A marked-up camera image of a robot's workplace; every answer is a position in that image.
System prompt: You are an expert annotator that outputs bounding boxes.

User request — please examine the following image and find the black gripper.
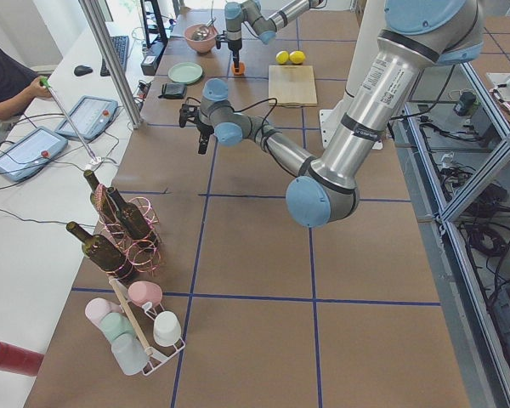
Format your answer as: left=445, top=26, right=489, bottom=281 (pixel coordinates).
left=178, top=103, right=213, bottom=155

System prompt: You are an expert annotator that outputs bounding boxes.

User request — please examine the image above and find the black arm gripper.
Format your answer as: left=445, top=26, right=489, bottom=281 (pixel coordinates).
left=215, top=31, right=242, bottom=71

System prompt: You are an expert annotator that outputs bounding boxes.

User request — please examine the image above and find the orange fruit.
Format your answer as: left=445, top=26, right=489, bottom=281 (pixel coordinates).
left=231, top=61, right=245, bottom=77

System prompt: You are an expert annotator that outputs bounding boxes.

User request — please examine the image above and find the metal scoop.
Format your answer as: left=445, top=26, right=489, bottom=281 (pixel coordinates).
left=190, top=17, right=216, bottom=41

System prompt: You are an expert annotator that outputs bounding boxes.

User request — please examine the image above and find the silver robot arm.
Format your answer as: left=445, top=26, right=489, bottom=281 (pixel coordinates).
left=179, top=1, right=485, bottom=227
left=215, top=0, right=325, bottom=77

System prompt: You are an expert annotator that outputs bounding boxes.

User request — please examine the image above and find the light green plate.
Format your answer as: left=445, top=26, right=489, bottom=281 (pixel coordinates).
left=167, top=62, right=204, bottom=85

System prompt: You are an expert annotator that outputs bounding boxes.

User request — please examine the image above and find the person's hand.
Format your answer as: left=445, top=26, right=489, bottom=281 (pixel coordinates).
left=29, top=76, right=51, bottom=98

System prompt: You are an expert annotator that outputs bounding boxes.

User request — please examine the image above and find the pink bowl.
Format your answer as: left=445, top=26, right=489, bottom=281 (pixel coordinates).
left=184, top=24, right=218, bottom=54

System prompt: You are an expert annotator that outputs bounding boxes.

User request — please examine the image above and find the folded grey cloth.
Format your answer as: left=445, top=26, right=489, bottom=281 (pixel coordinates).
left=158, top=82, right=187, bottom=99

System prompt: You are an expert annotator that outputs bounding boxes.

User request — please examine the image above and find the lower yellow lemon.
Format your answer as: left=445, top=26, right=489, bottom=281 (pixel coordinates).
left=275, top=50, right=289, bottom=65

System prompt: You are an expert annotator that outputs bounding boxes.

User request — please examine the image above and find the yellow lemon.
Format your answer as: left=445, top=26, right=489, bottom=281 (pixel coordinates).
left=289, top=50, right=306, bottom=65
left=275, top=50, right=289, bottom=65

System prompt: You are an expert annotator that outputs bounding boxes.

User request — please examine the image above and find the upper yellow lemon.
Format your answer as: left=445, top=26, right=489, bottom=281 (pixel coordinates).
left=289, top=50, right=306, bottom=65

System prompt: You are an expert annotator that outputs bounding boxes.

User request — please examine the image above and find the bamboo cutting board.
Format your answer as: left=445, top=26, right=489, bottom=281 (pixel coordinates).
left=268, top=65, right=318, bottom=107

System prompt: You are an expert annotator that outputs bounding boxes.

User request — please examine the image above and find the far teach pendant tablet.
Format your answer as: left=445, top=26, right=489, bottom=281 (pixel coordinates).
left=68, top=95, right=118, bottom=143

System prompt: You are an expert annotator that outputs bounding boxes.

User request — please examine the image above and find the teach pendant tablet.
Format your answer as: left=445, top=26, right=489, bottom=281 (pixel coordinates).
left=0, top=127, right=68, bottom=182
left=68, top=95, right=118, bottom=143

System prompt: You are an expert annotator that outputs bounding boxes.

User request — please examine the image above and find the dark wine bottle upper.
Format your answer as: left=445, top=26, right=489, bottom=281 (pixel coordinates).
left=107, top=186, right=156, bottom=247

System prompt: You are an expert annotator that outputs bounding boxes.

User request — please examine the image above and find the dark wine bottle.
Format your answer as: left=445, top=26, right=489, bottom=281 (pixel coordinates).
left=83, top=170, right=116, bottom=224
left=107, top=186, right=156, bottom=247
left=66, top=221, right=137, bottom=283

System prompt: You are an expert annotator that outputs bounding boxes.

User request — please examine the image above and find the black keyboard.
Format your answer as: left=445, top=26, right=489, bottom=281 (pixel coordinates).
left=99, top=35, right=130, bottom=78

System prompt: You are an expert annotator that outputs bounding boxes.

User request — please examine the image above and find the black computer mouse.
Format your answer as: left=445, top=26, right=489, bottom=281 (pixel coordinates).
left=73, top=65, right=93, bottom=77

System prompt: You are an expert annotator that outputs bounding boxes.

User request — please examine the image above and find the dark wine bottle lower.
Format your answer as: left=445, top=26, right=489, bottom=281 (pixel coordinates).
left=66, top=221, right=137, bottom=283

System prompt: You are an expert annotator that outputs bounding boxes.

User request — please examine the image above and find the metal reaching stick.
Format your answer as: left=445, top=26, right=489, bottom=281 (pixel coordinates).
left=39, top=76, right=103, bottom=171

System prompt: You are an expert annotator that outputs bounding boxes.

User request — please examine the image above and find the near teach pendant tablet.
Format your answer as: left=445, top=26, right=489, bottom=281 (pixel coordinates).
left=0, top=127, right=68, bottom=182

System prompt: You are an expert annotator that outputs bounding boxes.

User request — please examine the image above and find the pink cup on rack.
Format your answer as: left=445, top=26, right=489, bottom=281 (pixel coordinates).
left=127, top=280, right=162, bottom=307

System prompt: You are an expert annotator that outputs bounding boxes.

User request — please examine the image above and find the white cup on rack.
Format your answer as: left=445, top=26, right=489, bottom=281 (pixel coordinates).
left=153, top=310, right=182, bottom=347

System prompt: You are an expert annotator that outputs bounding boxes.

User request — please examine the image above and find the pale pink cup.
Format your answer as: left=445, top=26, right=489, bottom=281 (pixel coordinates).
left=84, top=297, right=122, bottom=328

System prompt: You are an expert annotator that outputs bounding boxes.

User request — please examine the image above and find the pale green cup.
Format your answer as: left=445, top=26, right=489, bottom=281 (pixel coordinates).
left=99, top=312, right=130, bottom=343

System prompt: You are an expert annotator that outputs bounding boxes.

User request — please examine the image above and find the light grey cup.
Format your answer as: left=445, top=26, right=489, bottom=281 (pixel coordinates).
left=110, top=333, right=149, bottom=376

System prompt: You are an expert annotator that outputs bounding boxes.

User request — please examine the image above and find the red cylinder bottle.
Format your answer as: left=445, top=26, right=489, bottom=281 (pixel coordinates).
left=0, top=342, right=44, bottom=377

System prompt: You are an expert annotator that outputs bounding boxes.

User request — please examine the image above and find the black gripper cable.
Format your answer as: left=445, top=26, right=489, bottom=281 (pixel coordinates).
left=182, top=96, right=281, bottom=141

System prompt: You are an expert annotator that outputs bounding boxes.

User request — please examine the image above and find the copper wire bottle rack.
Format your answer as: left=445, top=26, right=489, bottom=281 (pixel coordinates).
left=90, top=183, right=162, bottom=275

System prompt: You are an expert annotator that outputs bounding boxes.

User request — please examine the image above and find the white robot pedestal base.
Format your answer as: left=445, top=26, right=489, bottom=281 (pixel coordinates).
left=320, top=0, right=386, bottom=149

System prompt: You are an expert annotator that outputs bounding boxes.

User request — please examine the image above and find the aluminium frame post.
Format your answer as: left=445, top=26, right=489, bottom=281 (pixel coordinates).
left=78, top=0, right=143, bottom=129

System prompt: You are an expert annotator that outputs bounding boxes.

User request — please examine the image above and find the wooden rack handle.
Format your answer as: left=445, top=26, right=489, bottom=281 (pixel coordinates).
left=109, top=278, right=153, bottom=356

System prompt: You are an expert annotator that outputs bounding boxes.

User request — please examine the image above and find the white wire cup rack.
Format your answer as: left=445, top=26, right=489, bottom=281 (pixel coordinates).
left=109, top=279, right=185, bottom=377

